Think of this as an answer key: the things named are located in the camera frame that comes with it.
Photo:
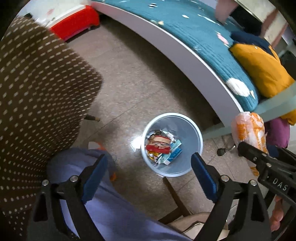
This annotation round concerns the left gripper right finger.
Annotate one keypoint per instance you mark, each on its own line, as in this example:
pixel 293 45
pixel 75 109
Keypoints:
pixel 251 221

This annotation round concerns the person's right hand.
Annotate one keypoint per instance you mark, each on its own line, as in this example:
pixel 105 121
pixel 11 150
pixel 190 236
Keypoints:
pixel 277 214

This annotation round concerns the white bed frame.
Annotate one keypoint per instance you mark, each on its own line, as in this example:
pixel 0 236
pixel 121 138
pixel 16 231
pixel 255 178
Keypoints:
pixel 196 70

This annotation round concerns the wooden chair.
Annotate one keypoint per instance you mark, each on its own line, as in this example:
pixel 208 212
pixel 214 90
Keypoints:
pixel 181 219

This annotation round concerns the red snack bag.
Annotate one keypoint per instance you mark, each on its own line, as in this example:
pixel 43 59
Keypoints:
pixel 159 144

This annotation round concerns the yellow navy pillow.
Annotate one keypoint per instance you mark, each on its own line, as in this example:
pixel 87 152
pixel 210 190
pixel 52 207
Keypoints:
pixel 261 64

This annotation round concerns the teal bed mattress cover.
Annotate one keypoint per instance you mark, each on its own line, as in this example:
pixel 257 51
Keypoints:
pixel 194 24

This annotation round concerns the red storage bench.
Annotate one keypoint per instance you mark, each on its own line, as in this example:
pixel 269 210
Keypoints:
pixel 74 21

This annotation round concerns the beige hanging garment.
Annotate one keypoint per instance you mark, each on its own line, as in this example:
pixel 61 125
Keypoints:
pixel 273 23

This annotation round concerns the brown polka-dot tablecloth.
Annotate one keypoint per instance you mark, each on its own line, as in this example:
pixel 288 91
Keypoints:
pixel 46 91

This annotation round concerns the orange white snack bag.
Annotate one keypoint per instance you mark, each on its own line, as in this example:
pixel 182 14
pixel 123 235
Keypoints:
pixel 249 127

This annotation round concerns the grey plastic trash bin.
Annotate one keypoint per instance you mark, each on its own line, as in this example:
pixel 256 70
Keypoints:
pixel 175 126

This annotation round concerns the purple trousers leg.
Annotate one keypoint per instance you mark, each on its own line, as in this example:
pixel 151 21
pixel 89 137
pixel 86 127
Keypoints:
pixel 114 217

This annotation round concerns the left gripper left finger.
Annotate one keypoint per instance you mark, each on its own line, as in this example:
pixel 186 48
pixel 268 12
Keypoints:
pixel 47 221

